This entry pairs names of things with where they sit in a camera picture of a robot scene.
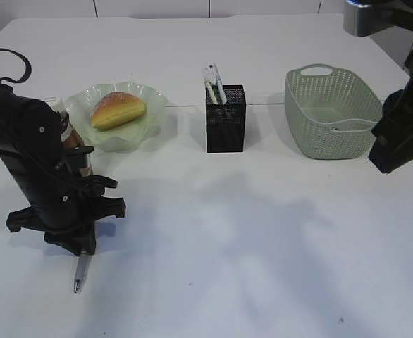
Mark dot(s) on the green woven plastic basket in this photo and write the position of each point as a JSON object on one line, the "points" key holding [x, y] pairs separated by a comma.
{"points": [[319, 97]]}

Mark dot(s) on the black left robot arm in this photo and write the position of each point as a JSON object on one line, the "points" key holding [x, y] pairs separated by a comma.
{"points": [[51, 166]]}

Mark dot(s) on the grey white ballpoint pen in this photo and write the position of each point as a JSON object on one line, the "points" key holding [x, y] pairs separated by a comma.
{"points": [[80, 271]]}

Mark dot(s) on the black mesh pen holder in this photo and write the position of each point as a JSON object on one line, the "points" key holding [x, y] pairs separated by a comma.
{"points": [[225, 124]]}

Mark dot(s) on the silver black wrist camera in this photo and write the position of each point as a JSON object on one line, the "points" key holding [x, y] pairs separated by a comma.
{"points": [[364, 18]]}

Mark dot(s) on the blue clear ballpoint pen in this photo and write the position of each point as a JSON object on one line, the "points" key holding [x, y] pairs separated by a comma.
{"points": [[222, 99]]}

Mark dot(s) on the brown Nescafe coffee bottle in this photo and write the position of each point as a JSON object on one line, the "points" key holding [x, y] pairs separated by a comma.
{"points": [[69, 136]]}

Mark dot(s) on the clear plastic ruler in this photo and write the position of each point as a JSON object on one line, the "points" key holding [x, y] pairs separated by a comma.
{"points": [[210, 74]]}

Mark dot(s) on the blue black right robot arm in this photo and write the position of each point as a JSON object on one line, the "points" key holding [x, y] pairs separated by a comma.
{"points": [[393, 146]]}

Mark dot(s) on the green wavy glass plate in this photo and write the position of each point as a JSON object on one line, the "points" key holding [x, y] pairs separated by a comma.
{"points": [[127, 136]]}

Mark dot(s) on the sugared bread roll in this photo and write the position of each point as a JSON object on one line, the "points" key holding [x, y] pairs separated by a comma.
{"points": [[115, 109]]}

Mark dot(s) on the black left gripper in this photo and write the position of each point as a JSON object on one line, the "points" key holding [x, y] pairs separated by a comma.
{"points": [[64, 202]]}

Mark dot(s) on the beige white ballpoint pen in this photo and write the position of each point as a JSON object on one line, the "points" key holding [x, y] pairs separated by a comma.
{"points": [[211, 92]]}

